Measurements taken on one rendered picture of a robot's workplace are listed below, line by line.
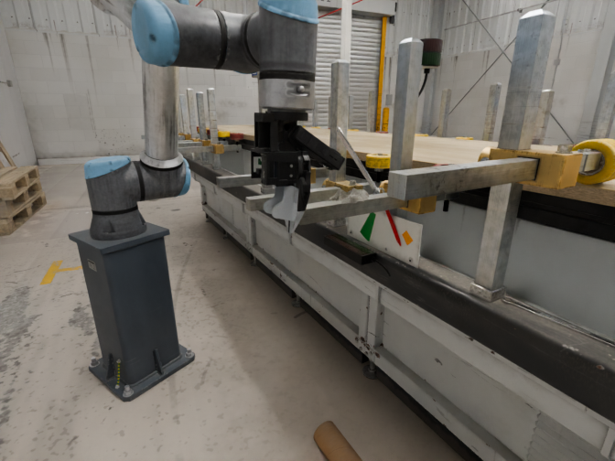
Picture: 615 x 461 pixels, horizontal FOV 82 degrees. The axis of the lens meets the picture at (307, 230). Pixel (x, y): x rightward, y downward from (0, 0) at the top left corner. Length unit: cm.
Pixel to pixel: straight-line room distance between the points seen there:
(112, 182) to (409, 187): 112
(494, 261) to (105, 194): 118
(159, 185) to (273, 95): 90
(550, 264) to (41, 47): 867
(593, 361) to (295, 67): 60
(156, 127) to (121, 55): 742
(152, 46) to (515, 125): 57
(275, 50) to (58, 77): 828
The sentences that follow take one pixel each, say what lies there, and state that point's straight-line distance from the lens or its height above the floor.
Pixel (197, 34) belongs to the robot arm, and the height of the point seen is 114.
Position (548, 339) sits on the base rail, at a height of 70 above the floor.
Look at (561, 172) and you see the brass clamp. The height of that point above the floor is 95.
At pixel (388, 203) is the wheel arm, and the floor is 85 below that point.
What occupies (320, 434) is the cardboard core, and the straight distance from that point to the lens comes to 128.
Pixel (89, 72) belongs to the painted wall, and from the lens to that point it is 872.
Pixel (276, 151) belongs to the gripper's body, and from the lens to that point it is 59.
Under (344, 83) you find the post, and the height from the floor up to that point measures 110.
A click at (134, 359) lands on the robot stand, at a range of 157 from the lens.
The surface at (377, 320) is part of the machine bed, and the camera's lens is 138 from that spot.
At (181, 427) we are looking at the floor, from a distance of 145.
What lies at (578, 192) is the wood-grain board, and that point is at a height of 89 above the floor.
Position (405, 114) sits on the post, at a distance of 81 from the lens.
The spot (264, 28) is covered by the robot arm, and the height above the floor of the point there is 114.
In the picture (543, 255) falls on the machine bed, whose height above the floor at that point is 74.
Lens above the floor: 103
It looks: 19 degrees down
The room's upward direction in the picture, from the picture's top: straight up
